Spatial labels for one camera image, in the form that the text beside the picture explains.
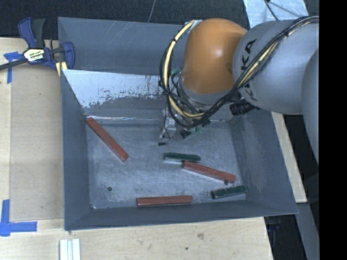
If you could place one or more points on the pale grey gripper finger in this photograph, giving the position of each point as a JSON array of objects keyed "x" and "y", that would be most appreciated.
[{"x": 168, "y": 129}]

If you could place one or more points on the dark green flat block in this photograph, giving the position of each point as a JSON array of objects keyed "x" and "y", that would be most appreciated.
[
  {"x": 229, "y": 191},
  {"x": 182, "y": 156}
]

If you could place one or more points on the grey metal bin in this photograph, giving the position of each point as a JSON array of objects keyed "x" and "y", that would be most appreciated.
[{"x": 151, "y": 180}]

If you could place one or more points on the red-brown flat block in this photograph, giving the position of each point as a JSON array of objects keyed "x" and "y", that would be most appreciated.
[
  {"x": 164, "y": 201},
  {"x": 107, "y": 139},
  {"x": 208, "y": 172}
]

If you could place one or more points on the black cylinder on white bracket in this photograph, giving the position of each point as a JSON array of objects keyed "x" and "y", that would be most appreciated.
[{"x": 241, "y": 109}]

